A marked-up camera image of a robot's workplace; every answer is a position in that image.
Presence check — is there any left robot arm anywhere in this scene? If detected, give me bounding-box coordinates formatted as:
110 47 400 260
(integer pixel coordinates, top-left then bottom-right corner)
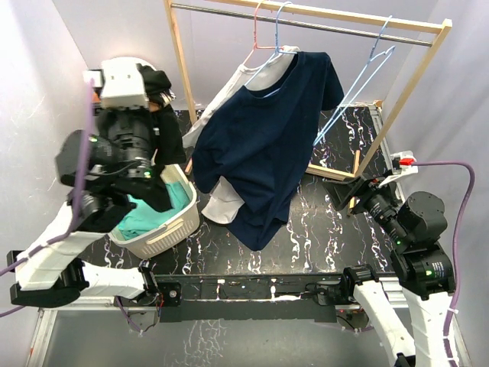
7 108 172 308

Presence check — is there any navy blue t shirt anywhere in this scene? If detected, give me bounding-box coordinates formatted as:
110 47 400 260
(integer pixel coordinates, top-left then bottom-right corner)
192 51 344 251

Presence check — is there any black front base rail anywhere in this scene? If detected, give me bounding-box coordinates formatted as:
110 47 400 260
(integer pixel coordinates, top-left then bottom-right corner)
156 274 348 323

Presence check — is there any pink wire hanger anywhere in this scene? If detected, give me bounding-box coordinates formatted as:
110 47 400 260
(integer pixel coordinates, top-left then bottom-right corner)
242 0 275 66

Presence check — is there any wooden clothes rack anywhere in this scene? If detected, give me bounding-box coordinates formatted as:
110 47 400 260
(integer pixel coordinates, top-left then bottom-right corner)
164 1 452 181

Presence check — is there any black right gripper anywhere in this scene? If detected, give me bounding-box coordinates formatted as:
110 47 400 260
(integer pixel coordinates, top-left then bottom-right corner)
322 168 410 244

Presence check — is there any light blue wire hanger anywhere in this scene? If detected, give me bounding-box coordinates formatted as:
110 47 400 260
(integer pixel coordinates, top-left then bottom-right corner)
244 1 296 87

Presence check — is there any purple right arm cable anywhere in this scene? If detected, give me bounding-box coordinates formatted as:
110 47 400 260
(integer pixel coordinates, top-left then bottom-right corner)
413 160 477 367

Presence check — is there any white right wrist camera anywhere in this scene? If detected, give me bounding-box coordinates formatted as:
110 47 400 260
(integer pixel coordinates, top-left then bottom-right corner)
379 151 418 187

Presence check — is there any black printed t shirt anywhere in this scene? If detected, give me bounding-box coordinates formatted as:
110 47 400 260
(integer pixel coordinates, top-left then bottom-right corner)
121 64 186 212

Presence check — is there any white t shirt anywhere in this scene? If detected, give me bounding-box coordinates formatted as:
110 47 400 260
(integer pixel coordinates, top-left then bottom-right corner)
181 45 300 225

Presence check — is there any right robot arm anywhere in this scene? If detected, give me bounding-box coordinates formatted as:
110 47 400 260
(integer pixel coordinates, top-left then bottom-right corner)
324 175 458 366

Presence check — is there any white plastic laundry basket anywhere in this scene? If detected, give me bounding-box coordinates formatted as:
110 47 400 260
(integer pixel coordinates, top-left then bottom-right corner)
108 164 199 259

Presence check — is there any teal garment in basket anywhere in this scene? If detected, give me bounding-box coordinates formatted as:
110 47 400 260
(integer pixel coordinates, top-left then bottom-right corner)
118 182 190 240

